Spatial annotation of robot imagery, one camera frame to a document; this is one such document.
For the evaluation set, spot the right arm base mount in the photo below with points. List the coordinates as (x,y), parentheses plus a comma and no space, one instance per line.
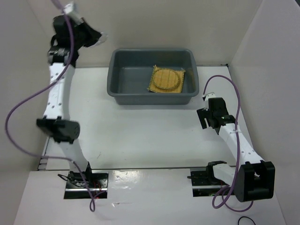
(201,185)

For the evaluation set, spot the round bamboo coaster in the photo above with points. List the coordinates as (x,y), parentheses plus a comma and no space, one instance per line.
(166,79)

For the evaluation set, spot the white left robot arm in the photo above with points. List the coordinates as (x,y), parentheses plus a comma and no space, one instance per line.
(56,122)

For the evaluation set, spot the square bamboo mat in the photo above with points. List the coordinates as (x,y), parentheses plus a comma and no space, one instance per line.
(152,88)

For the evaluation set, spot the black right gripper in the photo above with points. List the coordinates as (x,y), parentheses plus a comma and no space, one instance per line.
(203,113)

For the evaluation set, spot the grey plastic bin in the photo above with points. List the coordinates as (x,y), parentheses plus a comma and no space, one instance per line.
(130,72)

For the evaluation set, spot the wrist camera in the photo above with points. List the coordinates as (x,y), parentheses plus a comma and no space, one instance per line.
(208,95)
(71,10)

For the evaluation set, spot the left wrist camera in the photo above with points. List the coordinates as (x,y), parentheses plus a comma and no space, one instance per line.
(71,10)

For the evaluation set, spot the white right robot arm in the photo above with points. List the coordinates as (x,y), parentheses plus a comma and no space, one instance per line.
(254,178)

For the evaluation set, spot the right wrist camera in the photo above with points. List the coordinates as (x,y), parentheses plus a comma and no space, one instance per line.
(208,95)

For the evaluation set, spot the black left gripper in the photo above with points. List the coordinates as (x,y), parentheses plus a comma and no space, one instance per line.
(94,35)

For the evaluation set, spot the clear plastic cup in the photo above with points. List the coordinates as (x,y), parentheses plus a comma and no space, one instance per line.
(102,39)

